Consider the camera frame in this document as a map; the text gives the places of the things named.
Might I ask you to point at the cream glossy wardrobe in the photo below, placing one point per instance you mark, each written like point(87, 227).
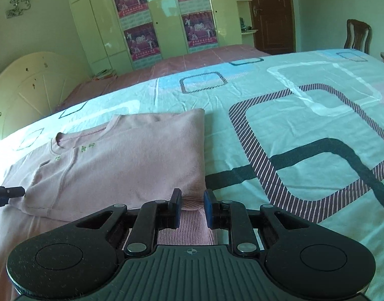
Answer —
point(101, 31)

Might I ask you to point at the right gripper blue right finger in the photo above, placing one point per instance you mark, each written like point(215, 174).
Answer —
point(233, 217)

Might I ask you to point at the cream wooden headboard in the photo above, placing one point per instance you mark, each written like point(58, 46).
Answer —
point(32, 87)

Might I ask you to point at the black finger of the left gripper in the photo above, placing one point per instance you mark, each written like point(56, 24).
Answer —
point(8, 193)

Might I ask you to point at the corner shelf unit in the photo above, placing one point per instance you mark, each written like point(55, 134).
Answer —
point(245, 13)

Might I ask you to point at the patterned light blue bedsheet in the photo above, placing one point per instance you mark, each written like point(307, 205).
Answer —
point(304, 131)

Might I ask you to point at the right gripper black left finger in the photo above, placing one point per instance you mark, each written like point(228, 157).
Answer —
point(145, 223)

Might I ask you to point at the dark brown wooden door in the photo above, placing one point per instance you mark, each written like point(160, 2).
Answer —
point(273, 21)

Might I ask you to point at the lower left purple poster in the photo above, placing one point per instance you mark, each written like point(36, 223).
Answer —
point(142, 41)

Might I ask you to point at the wall lamp with two shades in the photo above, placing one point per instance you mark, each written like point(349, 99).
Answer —
point(18, 8)

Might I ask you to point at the dark wooden chair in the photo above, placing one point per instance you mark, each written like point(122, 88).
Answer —
point(359, 35)

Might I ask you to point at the stack of papers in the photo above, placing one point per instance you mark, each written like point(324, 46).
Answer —
point(105, 74)

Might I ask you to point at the pink plaid bed cover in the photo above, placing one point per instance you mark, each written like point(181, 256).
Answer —
point(167, 69)

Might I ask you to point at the pink sweatshirt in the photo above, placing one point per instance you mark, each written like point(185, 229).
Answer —
point(132, 159)

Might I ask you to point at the lower right purple poster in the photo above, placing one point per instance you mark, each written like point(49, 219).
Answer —
point(200, 29)

